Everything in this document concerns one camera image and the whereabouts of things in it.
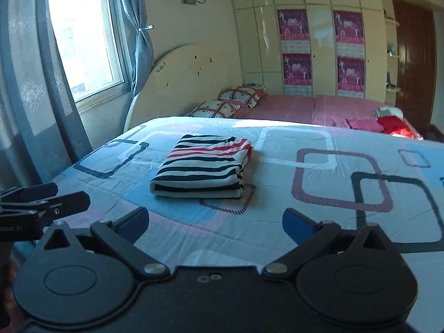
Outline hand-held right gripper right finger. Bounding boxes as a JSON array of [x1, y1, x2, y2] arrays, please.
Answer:
[[262, 208, 405, 280]]

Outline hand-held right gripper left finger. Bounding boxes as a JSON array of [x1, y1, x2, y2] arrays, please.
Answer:
[[43, 207, 170, 280]]

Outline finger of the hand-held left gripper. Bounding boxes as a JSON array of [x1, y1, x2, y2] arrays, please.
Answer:
[[0, 191, 91, 224], [0, 182, 58, 205]]

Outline striped small shirt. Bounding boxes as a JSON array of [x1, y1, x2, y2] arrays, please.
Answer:
[[150, 134, 254, 200]]

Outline patterned blue bed blanket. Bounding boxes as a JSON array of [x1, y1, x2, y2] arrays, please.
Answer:
[[14, 116, 444, 333]]

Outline grey patterned curtain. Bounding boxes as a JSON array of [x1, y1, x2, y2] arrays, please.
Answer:
[[0, 0, 94, 190]]

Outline pink bedsheet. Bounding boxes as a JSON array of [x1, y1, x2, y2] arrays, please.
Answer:
[[232, 94, 425, 139]]

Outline pink folded cloth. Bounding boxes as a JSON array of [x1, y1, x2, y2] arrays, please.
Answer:
[[347, 118, 385, 133]]

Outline checked pillow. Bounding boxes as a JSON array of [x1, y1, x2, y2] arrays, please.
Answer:
[[218, 86, 269, 109], [185, 99, 250, 118]]

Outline red cloth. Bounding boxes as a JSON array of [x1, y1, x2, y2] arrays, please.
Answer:
[[377, 115, 417, 138]]

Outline white cloth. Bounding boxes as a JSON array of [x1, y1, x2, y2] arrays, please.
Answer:
[[374, 106, 405, 120]]

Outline cream headboard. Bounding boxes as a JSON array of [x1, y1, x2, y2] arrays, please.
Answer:
[[124, 43, 243, 132]]

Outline window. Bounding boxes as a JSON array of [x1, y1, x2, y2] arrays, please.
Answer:
[[47, 0, 127, 104]]

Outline brown wooden door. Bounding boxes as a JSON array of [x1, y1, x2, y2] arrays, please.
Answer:
[[392, 0, 438, 136]]

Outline blue curtain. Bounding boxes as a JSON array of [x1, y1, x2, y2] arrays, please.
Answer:
[[116, 0, 155, 98]]

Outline cream wardrobe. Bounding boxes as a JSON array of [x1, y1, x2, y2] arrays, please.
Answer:
[[227, 0, 434, 99]]

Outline purple wall poster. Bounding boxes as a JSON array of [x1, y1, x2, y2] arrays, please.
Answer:
[[277, 9, 310, 53], [336, 55, 366, 98], [334, 10, 365, 56], [282, 53, 313, 96]]

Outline white wall shelf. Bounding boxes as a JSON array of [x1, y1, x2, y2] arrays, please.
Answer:
[[383, 10, 403, 94]]

